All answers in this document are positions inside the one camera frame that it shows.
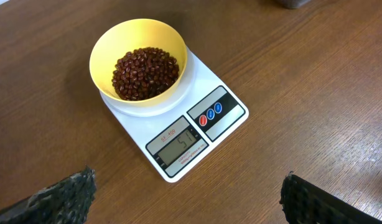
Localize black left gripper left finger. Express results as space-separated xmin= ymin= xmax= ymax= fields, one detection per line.
xmin=0 ymin=167 xmax=96 ymax=224

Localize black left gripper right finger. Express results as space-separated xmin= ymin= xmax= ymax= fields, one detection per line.
xmin=279 ymin=172 xmax=382 ymax=224

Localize white digital kitchen scale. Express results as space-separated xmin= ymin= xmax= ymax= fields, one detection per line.
xmin=101 ymin=52 xmax=249 ymax=183

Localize red beans in bowl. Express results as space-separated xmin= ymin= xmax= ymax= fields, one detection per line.
xmin=111 ymin=47 xmax=180 ymax=101

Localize yellow plastic bowl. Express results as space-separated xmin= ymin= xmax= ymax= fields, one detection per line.
xmin=89 ymin=19 xmax=189 ymax=107

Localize clear plastic bean container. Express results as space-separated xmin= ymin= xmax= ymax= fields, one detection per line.
xmin=275 ymin=0 xmax=311 ymax=9

